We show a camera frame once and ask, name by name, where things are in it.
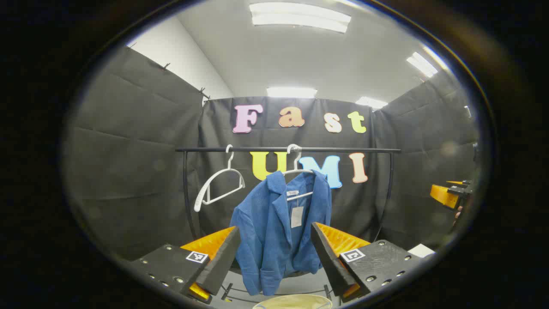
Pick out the blue corduroy jacket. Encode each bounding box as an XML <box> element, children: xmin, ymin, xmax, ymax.
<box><xmin>230</xmin><ymin>170</ymin><xmax>332</xmax><ymax>297</ymax></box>

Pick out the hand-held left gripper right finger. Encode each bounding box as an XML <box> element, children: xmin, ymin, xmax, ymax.
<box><xmin>311</xmin><ymin>222</ymin><xmax>423</xmax><ymax>297</ymax></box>

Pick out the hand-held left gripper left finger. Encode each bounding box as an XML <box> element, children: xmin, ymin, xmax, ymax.
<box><xmin>129</xmin><ymin>226</ymin><xmax>241</xmax><ymax>303</ymax></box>

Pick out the white plastic clothes hanger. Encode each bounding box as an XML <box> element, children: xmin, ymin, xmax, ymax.
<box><xmin>281</xmin><ymin>144</ymin><xmax>314</xmax><ymax>202</ymax></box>
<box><xmin>194</xmin><ymin>145</ymin><xmax>246</xmax><ymax>212</ymax></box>

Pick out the large ceiling light panel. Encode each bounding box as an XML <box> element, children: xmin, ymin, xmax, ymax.
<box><xmin>250</xmin><ymin>2</ymin><xmax>352</xmax><ymax>34</ymax></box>

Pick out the black backdrop cloth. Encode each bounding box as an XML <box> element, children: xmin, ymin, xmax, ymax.
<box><xmin>64</xmin><ymin>45</ymin><xmax>480</xmax><ymax>262</ymax></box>

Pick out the black metal clothes rack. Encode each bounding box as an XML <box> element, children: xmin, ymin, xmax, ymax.
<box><xmin>175</xmin><ymin>147</ymin><xmax>401</xmax><ymax>303</ymax></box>

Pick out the beige round laundry hamper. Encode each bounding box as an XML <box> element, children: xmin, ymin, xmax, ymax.
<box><xmin>253</xmin><ymin>294</ymin><xmax>333</xmax><ymax>309</ymax></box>

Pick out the grey white cabinet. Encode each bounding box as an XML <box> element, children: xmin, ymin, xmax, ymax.
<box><xmin>407</xmin><ymin>244</ymin><xmax>436</xmax><ymax>258</ymax></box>

